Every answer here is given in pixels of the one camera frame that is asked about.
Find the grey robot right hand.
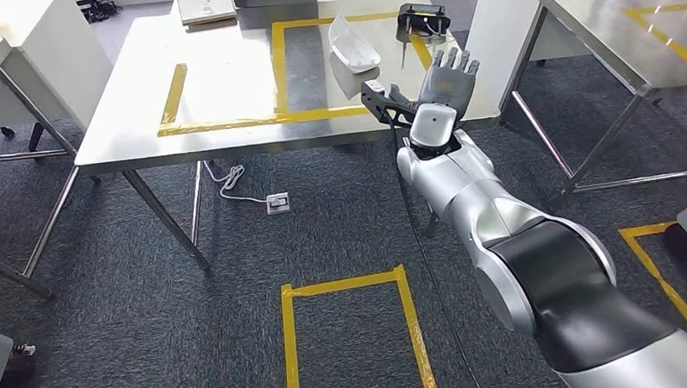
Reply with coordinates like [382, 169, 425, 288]
[387, 46, 484, 125]

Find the white plastic shell part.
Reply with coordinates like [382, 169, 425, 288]
[326, 12, 384, 76]

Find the steel workbench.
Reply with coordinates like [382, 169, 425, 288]
[68, 0, 508, 282]

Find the white desk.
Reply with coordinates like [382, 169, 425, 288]
[0, 0, 118, 135]
[462, 0, 594, 114]

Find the black handheld controller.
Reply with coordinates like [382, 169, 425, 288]
[395, 0, 453, 42]

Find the steel table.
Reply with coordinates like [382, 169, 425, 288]
[492, 0, 687, 204]

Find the white floor socket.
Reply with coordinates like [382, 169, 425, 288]
[264, 191, 292, 216]

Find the white flat box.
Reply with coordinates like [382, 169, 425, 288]
[175, 0, 240, 28]

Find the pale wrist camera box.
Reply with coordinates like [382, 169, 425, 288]
[407, 101, 461, 153]

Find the black camera bracket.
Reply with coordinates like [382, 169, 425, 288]
[359, 77, 422, 131]

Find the yellow tape frame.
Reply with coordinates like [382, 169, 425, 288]
[152, 9, 452, 139]

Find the white coiled cable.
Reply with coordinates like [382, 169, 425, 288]
[202, 156, 272, 209]

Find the black cable bundle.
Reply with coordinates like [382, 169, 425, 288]
[75, 0, 123, 26]

